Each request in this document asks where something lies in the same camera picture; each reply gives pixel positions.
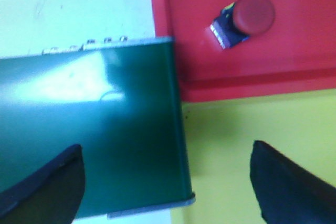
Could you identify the red mushroom push button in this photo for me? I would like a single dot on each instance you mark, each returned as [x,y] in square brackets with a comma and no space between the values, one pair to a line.
[242,19]

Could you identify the red tray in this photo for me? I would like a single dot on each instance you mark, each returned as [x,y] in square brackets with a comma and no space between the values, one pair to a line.
[296,54]

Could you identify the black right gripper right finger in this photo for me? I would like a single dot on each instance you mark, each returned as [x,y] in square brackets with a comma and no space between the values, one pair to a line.
[286,192]

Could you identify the yellow tray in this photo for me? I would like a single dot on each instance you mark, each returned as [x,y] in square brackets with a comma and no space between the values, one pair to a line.
[220,138]

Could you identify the green conveyor belt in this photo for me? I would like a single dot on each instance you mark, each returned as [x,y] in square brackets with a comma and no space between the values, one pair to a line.
[26,119]

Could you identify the aluminium conveyor frame rail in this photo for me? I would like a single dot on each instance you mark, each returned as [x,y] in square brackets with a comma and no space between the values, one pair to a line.
[120,101]

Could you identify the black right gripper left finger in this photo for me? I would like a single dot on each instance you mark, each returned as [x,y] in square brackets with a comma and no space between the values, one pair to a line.
[52,194]

